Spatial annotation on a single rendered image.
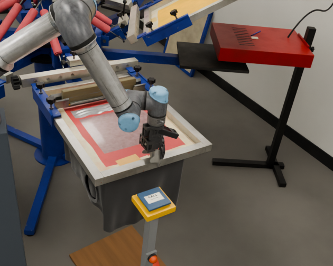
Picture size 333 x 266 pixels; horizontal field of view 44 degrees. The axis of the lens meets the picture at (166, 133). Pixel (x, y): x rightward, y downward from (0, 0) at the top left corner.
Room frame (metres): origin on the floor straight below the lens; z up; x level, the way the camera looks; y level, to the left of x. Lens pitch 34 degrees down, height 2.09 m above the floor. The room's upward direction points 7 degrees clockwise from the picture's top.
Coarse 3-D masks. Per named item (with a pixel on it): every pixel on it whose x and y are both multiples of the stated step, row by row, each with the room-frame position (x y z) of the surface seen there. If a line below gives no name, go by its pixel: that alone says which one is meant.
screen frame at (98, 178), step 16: (176, 112) 1.80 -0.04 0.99; (64, 128) 1.55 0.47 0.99; (192, 128) 1.67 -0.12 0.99; (80, 144) 1.44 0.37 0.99; (208, 144) 1.56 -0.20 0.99; (80, 160) 1.35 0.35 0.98; (144, 160) 1.38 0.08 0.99; (176, 160) 1.45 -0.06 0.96; (96, 176) 1.24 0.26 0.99; (112, 176) 1.27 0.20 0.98
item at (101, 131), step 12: (72, 108) 1.78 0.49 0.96; (72, 120) 1.67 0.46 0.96; (84, 120) 1.68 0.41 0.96; (96, 120) 1.69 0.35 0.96; (108, 120) 1.71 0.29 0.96; (84, 132) 1.58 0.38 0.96; (96, 132) 1.59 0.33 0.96; (108, 132) 1.60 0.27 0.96; (120, 132) 1.61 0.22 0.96; (96, 144) 1.50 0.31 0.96; (108, 144) 1.51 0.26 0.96; (120, 144) 1.52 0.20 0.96; (132, 144) 1.53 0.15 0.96; (108, 156) 1.42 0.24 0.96; (120, 156) 1.43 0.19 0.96
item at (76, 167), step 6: (66, 144) 1.71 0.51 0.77; (66, 150) 1.72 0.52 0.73; (66, 156) 1.72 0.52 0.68; (72, 156) 1.64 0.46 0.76; (72, 162) 1.65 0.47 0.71; (78, 162) 1.57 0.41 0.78; (72, 168) 1.66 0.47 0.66; (78, 168) 1.60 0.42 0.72; (78, 174) 1.61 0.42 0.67; (84, 174) 1.49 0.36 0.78; (84, 180) 1.49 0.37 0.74; (90, 180) 1.46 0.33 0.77; (84, 186) 1.54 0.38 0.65; (90, 186) 1.46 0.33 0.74; (96, 186) 1.39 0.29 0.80; (90, 192) 1.45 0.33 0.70; (96, 192) 1.37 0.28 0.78; (90, 198) 1.43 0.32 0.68; (96, 198) 1.37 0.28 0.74; (96, 204) 1.41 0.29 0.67; (102, 210) 1.40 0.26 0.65
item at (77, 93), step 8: (120, 80) 1.94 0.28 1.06; (128, 80) 1.96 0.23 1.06; (72, 88) 1.80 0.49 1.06; (80, 88) 1.81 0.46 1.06; (88, 88) 1.83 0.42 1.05; (96, 88) 1.85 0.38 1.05; (128, 88) 1.96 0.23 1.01; (64, 96) 1.76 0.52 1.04; (72, 96) 1.78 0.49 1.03; (80, 96) 1.80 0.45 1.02; (88, 96) 1.83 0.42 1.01; (96, 96) 1.85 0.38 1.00
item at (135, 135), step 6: (102, 102) 1.87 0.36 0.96; (114, 114) 1.77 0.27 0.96; (144, 114) 1.81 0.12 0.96; (144, 120) 1.75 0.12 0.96; (138, 126) 1.69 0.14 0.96; (132, 132) 1.63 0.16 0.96; (138, 132) 1.63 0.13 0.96; (138, 138) 1.59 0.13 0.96; (168, 138) 1.62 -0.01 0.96; (138, 144) 1.54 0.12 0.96; (168, 144) 1.57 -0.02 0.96; (174, 144) 1.57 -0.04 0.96; (180, 144) 1.58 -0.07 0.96
